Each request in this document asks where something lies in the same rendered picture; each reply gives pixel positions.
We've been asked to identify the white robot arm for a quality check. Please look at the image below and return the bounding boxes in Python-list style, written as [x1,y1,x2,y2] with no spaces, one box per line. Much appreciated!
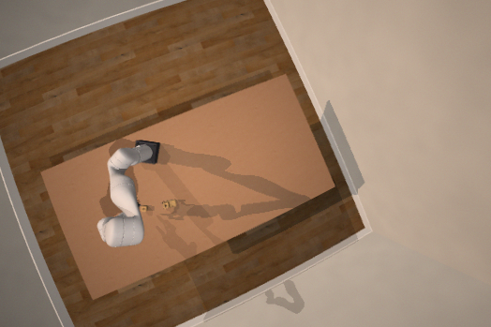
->
[97,144,153,247]

